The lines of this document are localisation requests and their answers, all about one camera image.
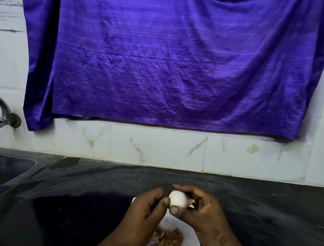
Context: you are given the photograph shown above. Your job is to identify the person's left hand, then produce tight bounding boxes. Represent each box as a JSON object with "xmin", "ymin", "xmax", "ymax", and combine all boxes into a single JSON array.
[{"xmin": 113, "ymin": 182, "xmax": 171, "ymax": 246}]

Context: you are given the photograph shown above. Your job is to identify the black stone countertop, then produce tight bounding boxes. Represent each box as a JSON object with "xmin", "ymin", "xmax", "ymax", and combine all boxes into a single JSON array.
[{"xmin": 0, "ymin": 147, "xmax": 324, "ymax": 246}]

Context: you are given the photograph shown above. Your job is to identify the small brown onion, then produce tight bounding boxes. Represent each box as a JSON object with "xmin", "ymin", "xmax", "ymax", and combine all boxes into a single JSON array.
[{"xmin": 167, "ymin": 189, "xmax": 197, "ymax": 211}]

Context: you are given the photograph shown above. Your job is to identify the purple cloth curtain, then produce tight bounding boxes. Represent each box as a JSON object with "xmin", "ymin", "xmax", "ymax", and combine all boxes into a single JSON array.
[{"xmin": 0, "ymin": 0, "xmax": 324, "ymax": 168}]

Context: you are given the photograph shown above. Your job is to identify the person's right hand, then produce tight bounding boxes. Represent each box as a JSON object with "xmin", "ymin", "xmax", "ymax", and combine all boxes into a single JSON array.
[{"xmin": 164, "ymin": 183, "xmax": 245, "ymax": 246}]

